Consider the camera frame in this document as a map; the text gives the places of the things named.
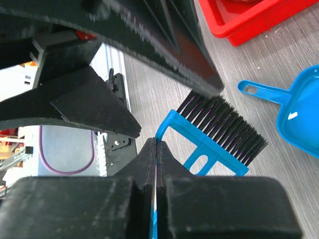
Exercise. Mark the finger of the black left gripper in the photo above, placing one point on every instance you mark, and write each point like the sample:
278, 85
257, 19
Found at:
164, 34

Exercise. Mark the red plastic bin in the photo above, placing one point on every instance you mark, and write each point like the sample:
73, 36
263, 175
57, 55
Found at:
239, 22

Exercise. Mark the blue plastic dustpan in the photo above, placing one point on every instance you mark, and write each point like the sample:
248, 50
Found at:
298, 118

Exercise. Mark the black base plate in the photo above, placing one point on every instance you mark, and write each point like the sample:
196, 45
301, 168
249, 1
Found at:
120, 148

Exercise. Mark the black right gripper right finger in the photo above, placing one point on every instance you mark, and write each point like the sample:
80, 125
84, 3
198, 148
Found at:
220, 207

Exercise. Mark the blue hand brush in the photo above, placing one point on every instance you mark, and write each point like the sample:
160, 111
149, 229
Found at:
217, 130

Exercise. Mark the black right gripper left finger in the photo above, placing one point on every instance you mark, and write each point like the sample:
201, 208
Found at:
112, 207

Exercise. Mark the white cable duct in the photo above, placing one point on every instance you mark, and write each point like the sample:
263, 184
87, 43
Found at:
101, 154

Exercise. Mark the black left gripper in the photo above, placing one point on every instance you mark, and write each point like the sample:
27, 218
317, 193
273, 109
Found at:
62, 55

